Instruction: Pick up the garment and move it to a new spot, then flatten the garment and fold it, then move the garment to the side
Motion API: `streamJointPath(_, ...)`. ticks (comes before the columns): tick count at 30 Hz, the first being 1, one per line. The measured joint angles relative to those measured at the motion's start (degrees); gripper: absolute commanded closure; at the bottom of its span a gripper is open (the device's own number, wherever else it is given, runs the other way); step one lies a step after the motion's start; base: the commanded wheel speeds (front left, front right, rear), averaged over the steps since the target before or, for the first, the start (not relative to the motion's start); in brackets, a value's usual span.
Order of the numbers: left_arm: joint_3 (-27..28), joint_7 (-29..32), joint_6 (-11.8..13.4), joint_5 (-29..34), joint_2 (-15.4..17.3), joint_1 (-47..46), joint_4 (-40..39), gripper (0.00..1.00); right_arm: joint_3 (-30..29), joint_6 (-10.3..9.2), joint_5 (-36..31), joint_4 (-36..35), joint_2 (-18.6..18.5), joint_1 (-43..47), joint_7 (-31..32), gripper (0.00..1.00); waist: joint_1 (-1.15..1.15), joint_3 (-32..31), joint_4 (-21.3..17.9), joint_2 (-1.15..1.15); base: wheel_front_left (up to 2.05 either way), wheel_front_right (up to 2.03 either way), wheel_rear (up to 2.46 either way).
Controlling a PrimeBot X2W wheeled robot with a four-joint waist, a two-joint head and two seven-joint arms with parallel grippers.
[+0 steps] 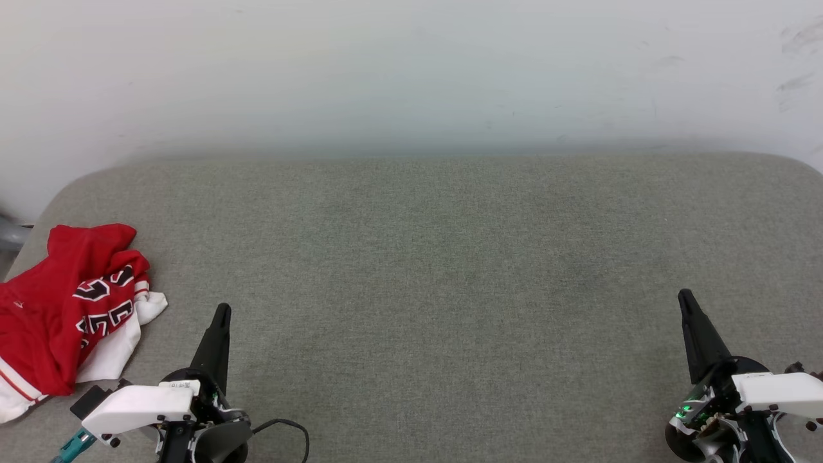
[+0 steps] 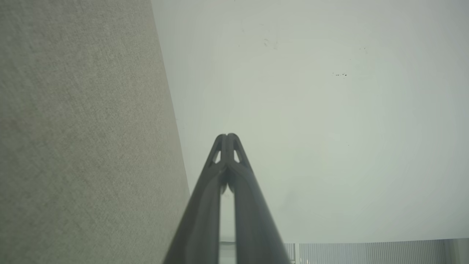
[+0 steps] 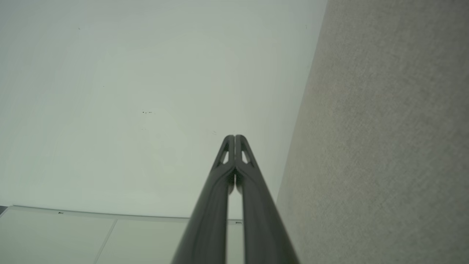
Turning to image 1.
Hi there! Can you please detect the teal cable connector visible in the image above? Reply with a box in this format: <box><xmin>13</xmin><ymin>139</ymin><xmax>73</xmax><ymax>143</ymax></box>
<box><xmin>51</xmin><ymin>428</ymin><xmax>97</xmax><ymax>463</ymax></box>

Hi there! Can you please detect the thick black cable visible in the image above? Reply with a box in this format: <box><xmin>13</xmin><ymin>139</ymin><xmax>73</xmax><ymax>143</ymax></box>
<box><xmin>248</xmin><ymin>418</ymin><xmax>311</xmax><ymax>463</ymax></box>

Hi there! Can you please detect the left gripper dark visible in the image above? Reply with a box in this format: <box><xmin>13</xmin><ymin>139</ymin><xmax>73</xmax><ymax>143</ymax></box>
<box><xmin>158</xmin><ymin>304</ymin><xmax>253</xmax><ymax>463</ymax></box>

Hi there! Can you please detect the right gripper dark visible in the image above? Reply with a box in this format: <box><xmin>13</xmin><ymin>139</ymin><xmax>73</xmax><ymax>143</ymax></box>
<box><xmin>664</xmin><ymin>289</ymin><xmax>798</xmax><ymax>463</ymax></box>

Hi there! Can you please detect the red and white jersey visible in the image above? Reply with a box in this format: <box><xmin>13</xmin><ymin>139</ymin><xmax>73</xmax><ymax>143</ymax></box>
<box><xmin>0</xmin><ymin>223</ymin><xmax>168</xmax><ymax>425</ymax></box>

